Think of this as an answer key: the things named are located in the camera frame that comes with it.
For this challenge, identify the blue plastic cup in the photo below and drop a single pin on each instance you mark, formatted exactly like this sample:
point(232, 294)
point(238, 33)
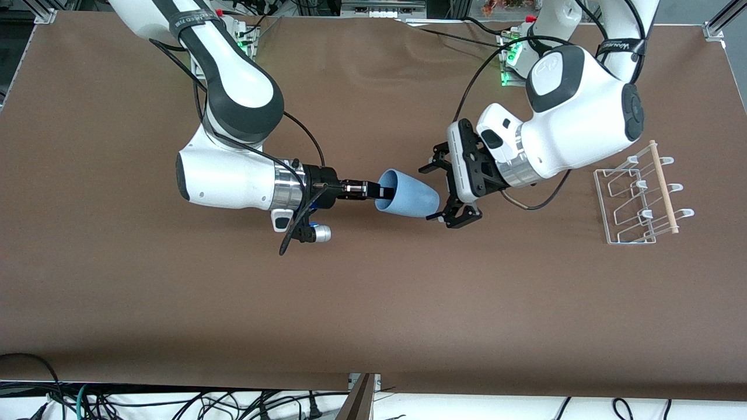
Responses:
point(414, 198)

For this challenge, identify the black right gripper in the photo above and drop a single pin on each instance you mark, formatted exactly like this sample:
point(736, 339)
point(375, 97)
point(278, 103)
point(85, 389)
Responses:
point(323, 185)

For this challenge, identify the brown table cover sheet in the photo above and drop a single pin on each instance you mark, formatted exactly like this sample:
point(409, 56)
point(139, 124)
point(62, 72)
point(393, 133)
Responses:
point(373, 303)

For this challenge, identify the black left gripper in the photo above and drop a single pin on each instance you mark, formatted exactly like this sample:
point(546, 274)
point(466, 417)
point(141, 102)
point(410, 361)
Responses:
point(456, 211)

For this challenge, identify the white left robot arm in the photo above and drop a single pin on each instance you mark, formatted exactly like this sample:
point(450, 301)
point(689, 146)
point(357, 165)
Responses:
point(578, 128)

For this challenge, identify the brown support beam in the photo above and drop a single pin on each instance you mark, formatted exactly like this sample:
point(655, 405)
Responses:
point(359, 402)

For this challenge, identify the aluminium corner bracket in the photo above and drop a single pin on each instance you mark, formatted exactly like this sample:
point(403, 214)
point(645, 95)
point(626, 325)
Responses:
point(46, 16)
point(713, 29)

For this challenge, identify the grey metal rail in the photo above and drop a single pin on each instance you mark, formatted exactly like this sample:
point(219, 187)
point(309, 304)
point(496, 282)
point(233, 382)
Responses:
point(379, 7)

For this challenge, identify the orange red object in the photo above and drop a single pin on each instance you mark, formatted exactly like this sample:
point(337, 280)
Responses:
point(502, 7)

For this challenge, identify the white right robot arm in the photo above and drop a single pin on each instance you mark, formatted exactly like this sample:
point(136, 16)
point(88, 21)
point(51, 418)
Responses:
point(233, 181)

